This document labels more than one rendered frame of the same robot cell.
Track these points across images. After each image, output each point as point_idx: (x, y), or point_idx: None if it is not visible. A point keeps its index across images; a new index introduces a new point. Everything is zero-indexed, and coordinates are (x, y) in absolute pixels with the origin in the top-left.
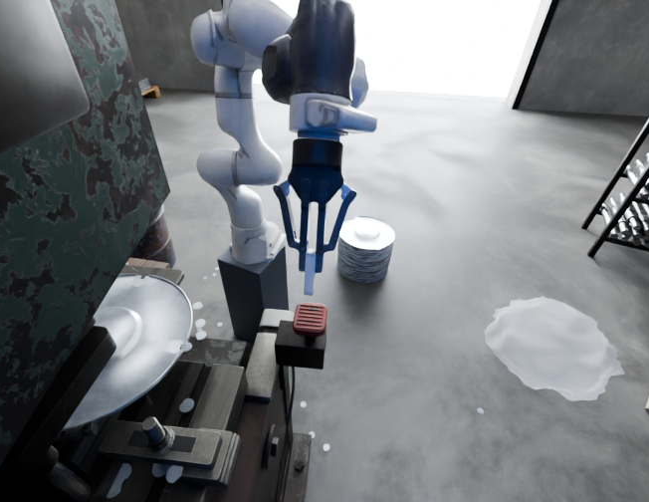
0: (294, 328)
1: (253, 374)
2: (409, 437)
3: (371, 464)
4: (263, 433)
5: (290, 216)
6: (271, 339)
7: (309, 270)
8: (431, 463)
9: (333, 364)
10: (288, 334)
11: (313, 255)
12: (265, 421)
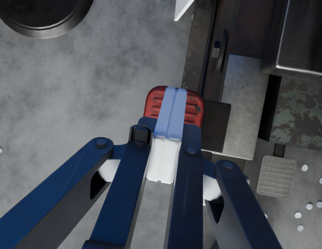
0: (201, 97)
1: (254, 89)
2: (77, 130)
3: (117, 109)
4: (234, 25)
5: (247, 242)
6: (231, 146)
7: (173, 115)
8: (62, 106)
9: (142, 213)
10: (208, 122)
11: (160, 133)
12: (232, 36)
